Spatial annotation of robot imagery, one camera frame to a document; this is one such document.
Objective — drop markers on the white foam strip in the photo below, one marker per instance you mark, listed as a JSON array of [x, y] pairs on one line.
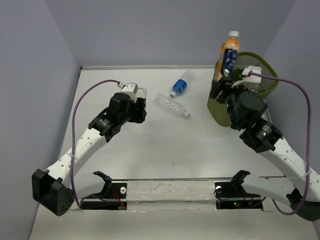
[[171, 195]]

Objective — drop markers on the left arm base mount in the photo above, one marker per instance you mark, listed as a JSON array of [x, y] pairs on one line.
[[112, 197]]

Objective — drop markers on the green mesh waste bin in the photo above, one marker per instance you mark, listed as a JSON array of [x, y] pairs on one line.
[[245, 59]]

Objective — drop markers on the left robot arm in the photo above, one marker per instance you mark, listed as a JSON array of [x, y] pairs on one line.
[[52, 188]]

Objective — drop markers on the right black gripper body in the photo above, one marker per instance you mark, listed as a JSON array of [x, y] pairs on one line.
[[230, 95]]

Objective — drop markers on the pepsi bottle black cap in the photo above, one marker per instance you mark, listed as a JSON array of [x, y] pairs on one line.
[[142, 93]]

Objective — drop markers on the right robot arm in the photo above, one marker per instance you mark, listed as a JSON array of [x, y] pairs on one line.
[[245, 109]]

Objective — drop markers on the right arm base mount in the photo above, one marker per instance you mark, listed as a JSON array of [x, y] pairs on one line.
[[231, 195]]

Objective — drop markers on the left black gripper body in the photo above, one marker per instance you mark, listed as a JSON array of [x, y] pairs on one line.
[[135, 116]]

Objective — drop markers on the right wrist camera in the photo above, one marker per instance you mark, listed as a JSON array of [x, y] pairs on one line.
[[248, 76]]

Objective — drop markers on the blue label bottle far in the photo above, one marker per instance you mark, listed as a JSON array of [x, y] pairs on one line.
[[182, 83]]

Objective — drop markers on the clear unlabelled bottle far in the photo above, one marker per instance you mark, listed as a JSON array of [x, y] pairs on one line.
[[171, 106]]

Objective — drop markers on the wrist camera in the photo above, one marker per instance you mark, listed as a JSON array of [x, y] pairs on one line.
[[131, 89], [248, 76]]

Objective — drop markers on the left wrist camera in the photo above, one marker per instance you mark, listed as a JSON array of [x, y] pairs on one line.
[[131, 89]]

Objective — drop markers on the orange juice bottle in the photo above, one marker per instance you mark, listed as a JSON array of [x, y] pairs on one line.
[[229, 52]]

